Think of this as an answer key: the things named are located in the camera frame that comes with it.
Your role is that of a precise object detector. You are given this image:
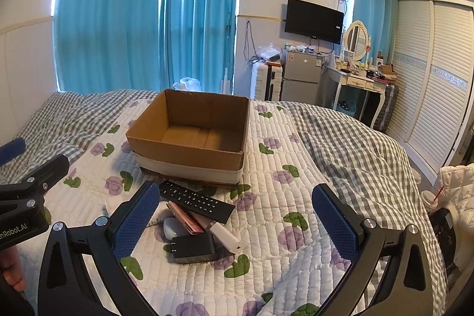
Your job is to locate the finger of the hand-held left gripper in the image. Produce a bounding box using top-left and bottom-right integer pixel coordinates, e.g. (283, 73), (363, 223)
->
(0, 138), (26, 166)
(0, 154), (70, 206)

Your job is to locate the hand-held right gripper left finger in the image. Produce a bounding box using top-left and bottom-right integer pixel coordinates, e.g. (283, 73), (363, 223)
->
(38, 181), (161, 316)

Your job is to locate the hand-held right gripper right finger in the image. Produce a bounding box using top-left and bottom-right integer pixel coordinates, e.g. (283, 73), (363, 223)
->
(312, 184), (438, 316)

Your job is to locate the white earbuds case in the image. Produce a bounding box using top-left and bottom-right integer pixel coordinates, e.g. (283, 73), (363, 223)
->
(160, 217), (186, 240)

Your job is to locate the black power adapter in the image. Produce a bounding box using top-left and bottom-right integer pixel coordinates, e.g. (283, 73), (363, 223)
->
(164, 232), (219, 264)

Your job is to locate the black remote control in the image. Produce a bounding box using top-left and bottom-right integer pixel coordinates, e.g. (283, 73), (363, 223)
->
(158, 180), (236, 224)

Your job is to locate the brown cardboard box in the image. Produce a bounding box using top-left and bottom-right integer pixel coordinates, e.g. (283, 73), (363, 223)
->
(126, 89), (251, 187)

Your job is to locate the white cylindrical stick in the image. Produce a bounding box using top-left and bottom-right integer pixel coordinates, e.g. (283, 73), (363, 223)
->
(193, 214), (246, 254)

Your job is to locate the person's left hand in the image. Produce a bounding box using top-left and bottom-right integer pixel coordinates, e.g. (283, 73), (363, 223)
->
(0, 247), (27, 292)

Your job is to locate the grey checked bedsheet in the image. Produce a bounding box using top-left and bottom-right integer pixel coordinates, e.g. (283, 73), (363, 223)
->
(0, 89), (450, 316)

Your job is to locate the white floral quilt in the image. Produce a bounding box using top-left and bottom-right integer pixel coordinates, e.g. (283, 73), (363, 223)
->
(11, 97), (419, 316)

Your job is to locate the plastic cup with straw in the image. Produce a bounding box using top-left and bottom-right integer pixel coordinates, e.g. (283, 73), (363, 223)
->
(420, 186), (445, 216)

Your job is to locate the silver suitcase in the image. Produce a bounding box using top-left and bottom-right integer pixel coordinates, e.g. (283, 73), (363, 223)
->
(372, 82), (400, 133)

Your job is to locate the white quilted jacket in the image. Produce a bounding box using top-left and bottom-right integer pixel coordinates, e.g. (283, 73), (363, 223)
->
(437, 163), (474, 287)

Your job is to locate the white dressing table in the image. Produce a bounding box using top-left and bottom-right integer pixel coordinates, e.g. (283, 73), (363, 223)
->
(326, 65), (393, 131)

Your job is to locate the white plastic bag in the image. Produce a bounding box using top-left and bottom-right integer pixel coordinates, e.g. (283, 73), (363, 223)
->
(173, 77), (202, 92)

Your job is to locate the silver small fridge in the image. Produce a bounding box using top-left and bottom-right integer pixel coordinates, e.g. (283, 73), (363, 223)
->
(281, 49), (323, 105)

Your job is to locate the white suitcase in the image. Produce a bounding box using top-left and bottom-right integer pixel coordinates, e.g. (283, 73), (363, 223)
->
(250, 61), (285, 102)

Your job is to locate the wide blue curtain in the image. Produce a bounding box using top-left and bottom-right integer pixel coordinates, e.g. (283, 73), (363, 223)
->
(54, 0), (171, 94)

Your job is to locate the white louvered wardrobe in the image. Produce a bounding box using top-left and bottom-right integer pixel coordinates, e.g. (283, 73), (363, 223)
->
(385, 0), (474, 179)

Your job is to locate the clear plastic bag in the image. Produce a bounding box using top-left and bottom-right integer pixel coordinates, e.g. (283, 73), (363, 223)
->
(259, 47), (284, 63)

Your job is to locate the oval white mirror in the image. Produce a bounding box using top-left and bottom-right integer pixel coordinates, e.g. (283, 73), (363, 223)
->
(342, 20), (371, 62)

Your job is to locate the narrow blue curtain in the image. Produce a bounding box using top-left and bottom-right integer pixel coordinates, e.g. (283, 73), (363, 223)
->
(160, 0), (245, 96)

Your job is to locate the teal curtain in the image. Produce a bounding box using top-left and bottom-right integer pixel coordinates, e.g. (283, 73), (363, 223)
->
(350, 0), (398, 65)

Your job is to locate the hanging dark cable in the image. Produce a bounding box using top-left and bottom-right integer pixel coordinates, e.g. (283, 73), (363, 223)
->
(244, 22), (260, 65)

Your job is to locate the black wall television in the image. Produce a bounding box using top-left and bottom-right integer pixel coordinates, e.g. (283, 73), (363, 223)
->
(284, 0), (345, 45)

